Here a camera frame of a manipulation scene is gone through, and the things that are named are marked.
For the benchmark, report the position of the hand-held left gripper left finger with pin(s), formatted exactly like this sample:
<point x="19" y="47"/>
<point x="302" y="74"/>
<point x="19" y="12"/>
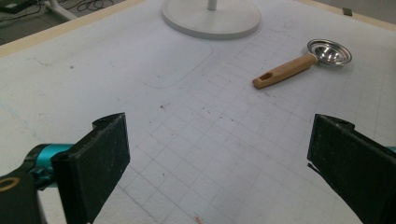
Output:
<point x="93" y="165"/>

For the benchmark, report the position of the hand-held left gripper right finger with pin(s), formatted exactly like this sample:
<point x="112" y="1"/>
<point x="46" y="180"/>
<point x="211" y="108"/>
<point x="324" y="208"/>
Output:
<point x="351" y="168"/>

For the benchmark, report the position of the white utensil stand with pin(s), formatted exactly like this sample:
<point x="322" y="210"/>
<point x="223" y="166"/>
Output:
<point x="193" y="18"/>

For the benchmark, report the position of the white gridded mat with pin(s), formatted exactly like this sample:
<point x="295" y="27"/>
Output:
<point x="186" y="93"/>

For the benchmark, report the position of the white floor stand leg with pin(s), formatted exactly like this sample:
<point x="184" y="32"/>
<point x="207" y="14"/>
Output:
<point x="59" y="7"/>

